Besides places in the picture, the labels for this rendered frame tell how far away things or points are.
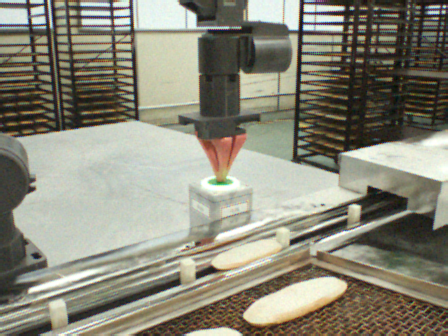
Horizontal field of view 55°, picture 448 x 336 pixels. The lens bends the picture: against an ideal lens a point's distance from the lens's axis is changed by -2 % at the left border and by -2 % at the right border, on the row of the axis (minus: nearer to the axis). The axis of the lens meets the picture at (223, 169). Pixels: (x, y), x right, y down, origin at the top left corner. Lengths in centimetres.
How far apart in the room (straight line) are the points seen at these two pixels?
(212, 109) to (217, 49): 8
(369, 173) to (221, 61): 30
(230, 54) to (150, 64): 475
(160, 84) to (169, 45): 47
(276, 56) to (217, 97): 10
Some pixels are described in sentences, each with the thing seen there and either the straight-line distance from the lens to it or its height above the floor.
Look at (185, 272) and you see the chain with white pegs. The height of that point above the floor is 86.
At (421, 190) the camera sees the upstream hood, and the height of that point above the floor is 90.
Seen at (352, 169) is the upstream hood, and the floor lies 90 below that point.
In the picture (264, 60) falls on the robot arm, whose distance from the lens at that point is 61.
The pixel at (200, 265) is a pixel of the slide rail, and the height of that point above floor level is 85.
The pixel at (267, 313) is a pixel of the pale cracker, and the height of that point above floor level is 91.
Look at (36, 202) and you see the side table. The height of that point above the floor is 82.
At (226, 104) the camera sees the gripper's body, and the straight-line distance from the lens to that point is 59.
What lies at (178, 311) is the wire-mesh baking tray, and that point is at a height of 89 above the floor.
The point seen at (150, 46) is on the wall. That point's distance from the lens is 532.
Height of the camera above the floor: 110
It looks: 17 degrees down
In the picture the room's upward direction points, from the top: straight up
